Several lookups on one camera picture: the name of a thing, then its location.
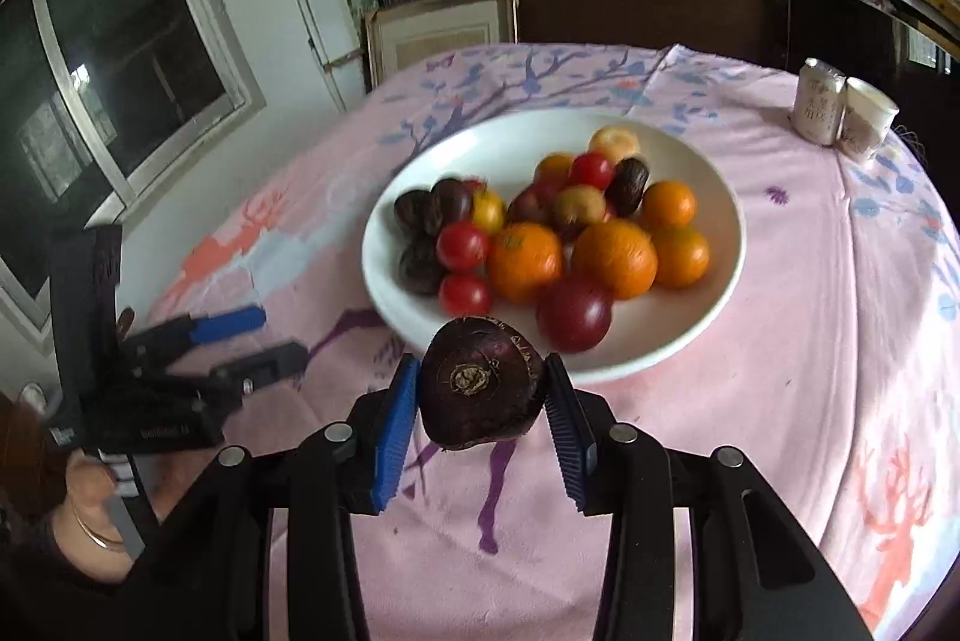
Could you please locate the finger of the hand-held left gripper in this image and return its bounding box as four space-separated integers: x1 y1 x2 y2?
137 341 309 414
124 305 268 362

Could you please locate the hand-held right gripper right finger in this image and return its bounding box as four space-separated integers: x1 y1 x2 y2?
543 354 875 641

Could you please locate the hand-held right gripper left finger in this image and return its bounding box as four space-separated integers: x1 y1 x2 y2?
127 354 422 641

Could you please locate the large red tomato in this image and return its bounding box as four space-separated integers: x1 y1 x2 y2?
535 276 614 354

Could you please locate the large orange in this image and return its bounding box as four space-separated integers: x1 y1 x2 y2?
571 219 659 301
487 222 563 305

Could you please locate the white plate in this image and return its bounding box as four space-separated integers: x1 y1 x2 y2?
361 109 748 386

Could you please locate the yellow-orange persimmon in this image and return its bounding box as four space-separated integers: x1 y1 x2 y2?
652 226 710 290

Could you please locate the small orange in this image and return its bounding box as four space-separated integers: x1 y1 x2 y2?
640 180 698 230

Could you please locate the small orange tomato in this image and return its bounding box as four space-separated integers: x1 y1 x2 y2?
534 154 575 186

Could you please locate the pale yellow fruit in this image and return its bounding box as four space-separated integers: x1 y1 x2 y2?
589 125 642 164

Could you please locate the person's left forearm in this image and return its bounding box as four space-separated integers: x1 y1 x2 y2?
0 386 155 586

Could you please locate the pink deer print tablecloth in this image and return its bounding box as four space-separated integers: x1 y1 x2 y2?
142 41 960 641

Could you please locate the yellow tomato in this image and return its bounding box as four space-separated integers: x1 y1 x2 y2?
471 189 508 235

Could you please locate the white framed window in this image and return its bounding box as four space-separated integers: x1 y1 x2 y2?
0 0 268 331

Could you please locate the white board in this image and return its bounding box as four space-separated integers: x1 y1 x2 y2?
272 0 370 112

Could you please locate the wooden cabinet door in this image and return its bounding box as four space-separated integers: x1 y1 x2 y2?
364 0 520 89

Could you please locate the white drink can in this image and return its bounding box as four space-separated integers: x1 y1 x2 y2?
789 58 847 148

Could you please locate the dark wooden cabinet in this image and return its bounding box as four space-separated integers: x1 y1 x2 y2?
516 0 790 53

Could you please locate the white paper cup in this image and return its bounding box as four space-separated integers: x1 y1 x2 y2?
838 77 899 164

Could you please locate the black chair back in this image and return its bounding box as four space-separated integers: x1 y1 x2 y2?
786 0 910 82

